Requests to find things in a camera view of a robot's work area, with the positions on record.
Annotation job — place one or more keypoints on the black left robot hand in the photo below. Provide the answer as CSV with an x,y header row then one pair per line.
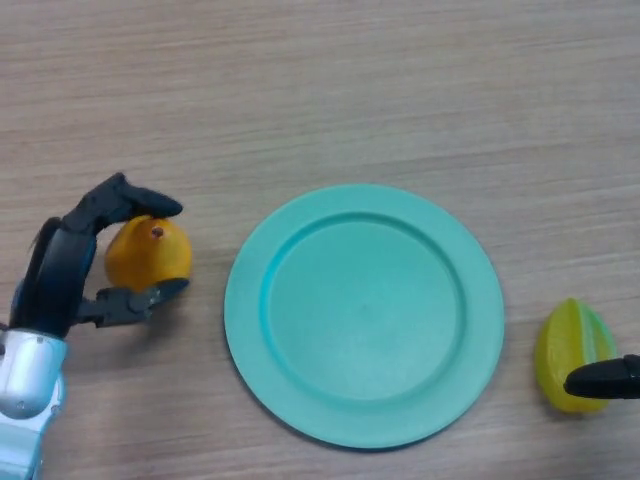
x,y
55,280

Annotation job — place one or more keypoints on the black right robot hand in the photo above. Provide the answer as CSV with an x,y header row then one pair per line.
x,y
605,377

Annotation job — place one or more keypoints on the yellow pear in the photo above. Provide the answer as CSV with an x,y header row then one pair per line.
x,y
150,255

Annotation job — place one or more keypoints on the green round plate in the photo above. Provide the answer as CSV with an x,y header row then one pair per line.
x,y
365,320

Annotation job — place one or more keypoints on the yellow-green starfruit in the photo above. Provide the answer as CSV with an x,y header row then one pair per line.
x,y
570,335

